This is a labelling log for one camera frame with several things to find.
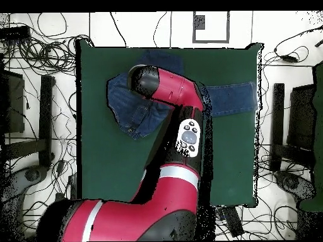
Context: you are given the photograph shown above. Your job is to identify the blue denim jeans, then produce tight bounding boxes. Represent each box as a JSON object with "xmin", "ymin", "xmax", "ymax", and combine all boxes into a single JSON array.
[{"xmin": 106, "ymin": 49, "xmax": 259, "ymax": 141}]

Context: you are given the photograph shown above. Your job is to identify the dark green table cloth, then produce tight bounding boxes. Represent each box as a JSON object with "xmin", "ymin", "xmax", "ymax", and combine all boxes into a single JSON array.
[{"xmin": 75, "ymin": 38, "xmax": 264, "ymax": 209}]

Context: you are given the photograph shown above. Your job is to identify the black power strip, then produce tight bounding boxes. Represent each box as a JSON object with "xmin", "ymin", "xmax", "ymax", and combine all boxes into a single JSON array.
[
  {"xmin": 220, "ymin": 205, "xmax": 245, "ymax": 238},
  {"xmin": 0, "ymin": 25, "xmax": 32, "ymax": 40},
  {"xmin": 68, "ymin": 175, "xmax": 78, "ymax": 200}
]

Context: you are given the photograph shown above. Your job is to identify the black stand base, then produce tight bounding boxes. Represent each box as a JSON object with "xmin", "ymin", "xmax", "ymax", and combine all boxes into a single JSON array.
[
  {"xmin": 269, "ymin": 83, "xmax": 316, "ymax": 173},
  {"xmin": 3, "ymin": 74, "xmax": 56, "ymax": 168}
]

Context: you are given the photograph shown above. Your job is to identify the grey wheeled chair base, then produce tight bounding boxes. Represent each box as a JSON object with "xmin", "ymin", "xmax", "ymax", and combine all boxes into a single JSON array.
[
  {"xmin": 274, "ymin": 170, "xmax": 316, "ymax": 202},
  {"xmin": 0, "ymin": 164, "xmax": 50, "ymax": 241}
]

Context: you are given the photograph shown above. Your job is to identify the black box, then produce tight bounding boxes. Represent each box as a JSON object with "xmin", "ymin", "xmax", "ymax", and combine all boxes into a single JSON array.
[
  {"xmin": 0, "ymin": 69, "xmax": 25, "ymax": 134},
  {"xmin": 286, "ymin": 84, "xmax": 316, "ymax": 150}
]

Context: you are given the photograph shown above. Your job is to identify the dark green spare cloth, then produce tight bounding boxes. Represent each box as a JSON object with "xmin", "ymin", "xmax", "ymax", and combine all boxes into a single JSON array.
[{"xmin": 298, "ymin": 61, "xmax": 323, "ymax": 212}]

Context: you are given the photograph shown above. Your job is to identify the grey square floor frame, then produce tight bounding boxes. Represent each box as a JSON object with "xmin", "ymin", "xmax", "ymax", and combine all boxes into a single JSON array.
[{"xmin": 192, "ymin": 11, "xmax": 231, "ymax": 44}]

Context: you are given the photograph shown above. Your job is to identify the black cable tangle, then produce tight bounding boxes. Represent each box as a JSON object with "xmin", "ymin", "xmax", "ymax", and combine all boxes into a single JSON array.
[{"xmin": 2, "ymin": 12, "xmax": 93, "ymax": 76}]

